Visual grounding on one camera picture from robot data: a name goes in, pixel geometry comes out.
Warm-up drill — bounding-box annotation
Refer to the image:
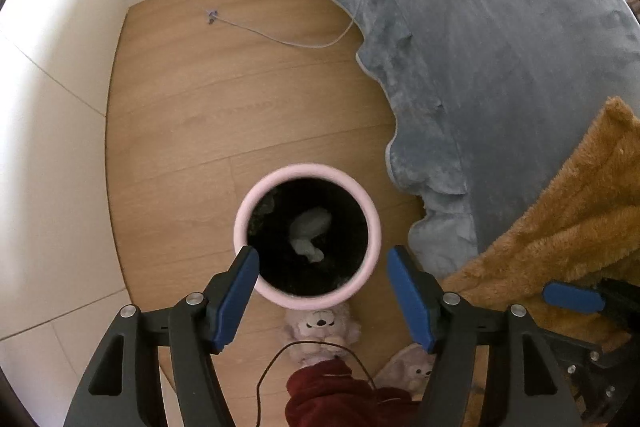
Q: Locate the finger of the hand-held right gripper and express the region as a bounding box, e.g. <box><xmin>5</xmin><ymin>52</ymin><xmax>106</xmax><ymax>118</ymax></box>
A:
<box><xmin>543</xmin><ymin>278</ymin><xmax>640</xmax><ymax>333</ymax></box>
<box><xmin>547</xmin><ymin>334</ymin><xmax>633</xmax><ymax>418</ymax></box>

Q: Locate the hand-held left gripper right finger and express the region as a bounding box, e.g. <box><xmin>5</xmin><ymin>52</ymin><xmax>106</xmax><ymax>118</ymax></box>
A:
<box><xmin>387</xmin><ymin>246</ymin><xmax>583</xmax><ymax>427</ymax></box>

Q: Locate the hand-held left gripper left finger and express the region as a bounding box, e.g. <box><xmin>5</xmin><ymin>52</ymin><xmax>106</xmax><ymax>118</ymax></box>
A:
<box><xmin>62</xmin><ymin>246</ymin><xmax>260</xmax><ymax>427</ymax></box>

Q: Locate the pink round waste bin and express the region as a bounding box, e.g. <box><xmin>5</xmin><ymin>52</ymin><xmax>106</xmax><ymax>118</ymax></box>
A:
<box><xmin>234</xmin><ymin>163</ymin><xmax>383</xmax><ymax>308</ymax></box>

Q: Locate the pink plush bear slipper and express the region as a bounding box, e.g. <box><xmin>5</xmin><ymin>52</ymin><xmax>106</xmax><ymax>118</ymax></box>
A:
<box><xmin>375</xmin><ymin>343</ymin><xmax>437</xmax><ymax>400</ymax></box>

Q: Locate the brown fuzzy blanket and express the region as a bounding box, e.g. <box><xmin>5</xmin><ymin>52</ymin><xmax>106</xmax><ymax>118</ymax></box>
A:
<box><xmin>442</xmin><ymin>96</ymin><xmax>640</xmax><ymax>353</ymax></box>

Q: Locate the cream teddy bear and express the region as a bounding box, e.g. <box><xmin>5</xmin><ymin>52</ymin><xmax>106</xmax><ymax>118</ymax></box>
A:
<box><xmin>284</xmin><ymin>302</ymin><xmax>362</xmax><ymax>365</ymax></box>

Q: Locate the dark red pants leg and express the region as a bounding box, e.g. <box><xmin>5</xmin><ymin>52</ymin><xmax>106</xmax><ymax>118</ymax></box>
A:
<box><xmin>286</xmin><ymin>357</ymin><xmax>426</xmax><ymax>427</ymax></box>

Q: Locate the white wardrobe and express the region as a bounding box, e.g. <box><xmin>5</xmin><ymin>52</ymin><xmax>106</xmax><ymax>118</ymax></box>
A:
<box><xmin>0</xmin><ymin>0</ymin><xmax>156</xmax><ymax>427</ymax></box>

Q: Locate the grey fleece blanket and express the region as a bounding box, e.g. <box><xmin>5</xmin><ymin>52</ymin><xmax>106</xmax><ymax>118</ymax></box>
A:
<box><xmin>306</xmin><ymin>0</ymin><xmax>640</xmax><ymax>280</ymax></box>

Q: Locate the thin black cable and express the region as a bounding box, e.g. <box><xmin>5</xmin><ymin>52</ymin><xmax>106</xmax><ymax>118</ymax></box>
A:
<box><xmin>255</xmin><ymin>341</ymin><xmax>381</xmax><ymax>427</ymax></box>

